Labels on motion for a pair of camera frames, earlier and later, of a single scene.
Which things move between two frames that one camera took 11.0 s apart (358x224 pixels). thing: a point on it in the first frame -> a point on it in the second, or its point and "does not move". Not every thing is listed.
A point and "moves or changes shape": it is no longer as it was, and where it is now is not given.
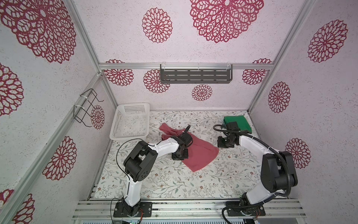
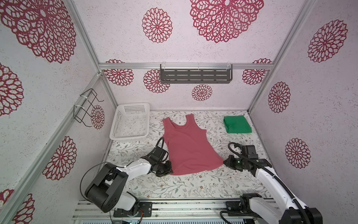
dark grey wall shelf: [196, 76] does not move
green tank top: [242, 122] does not move
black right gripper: [219, 143] -> [229, 163]
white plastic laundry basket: [131, 121] does not move
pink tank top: [199, 152] moves or changes shape
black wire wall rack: [80, 110] does not move
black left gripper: [186, 156] -> [168, 170]
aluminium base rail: [188, 210] does not move
